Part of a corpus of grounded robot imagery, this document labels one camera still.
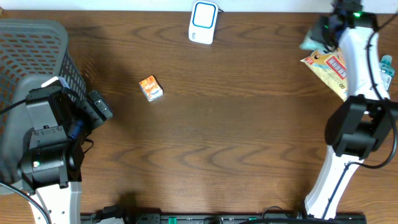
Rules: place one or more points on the blue mouthwash bottle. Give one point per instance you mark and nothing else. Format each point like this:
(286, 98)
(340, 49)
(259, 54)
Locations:
(387, 71)

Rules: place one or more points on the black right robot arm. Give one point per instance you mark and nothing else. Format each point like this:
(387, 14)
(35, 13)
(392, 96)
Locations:
(362, 132)

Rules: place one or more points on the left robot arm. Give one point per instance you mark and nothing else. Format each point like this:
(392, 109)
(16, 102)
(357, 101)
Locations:
(51, 167)

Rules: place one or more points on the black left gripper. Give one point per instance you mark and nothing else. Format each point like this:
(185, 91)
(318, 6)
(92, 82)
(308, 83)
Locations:
(86, 109)

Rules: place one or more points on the small orange packet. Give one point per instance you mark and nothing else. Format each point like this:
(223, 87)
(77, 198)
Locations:
(151, 88)

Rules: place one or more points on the yellow snack bag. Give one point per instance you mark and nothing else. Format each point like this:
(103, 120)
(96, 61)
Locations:
(330, 68)

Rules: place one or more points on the white barcode scanner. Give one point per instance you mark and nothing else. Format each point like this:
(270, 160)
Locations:
(202, 22)

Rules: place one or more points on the grey plastic mesh basket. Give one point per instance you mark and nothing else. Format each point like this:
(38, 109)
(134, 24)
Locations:
(32, 52)

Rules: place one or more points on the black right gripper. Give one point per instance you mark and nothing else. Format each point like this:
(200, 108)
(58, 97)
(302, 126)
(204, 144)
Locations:
(316, 34)

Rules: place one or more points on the teal snack pack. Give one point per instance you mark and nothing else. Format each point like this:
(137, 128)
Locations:
(310, 44)

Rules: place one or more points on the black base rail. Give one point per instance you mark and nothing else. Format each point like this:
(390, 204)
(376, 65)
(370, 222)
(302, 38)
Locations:
(268, 218)

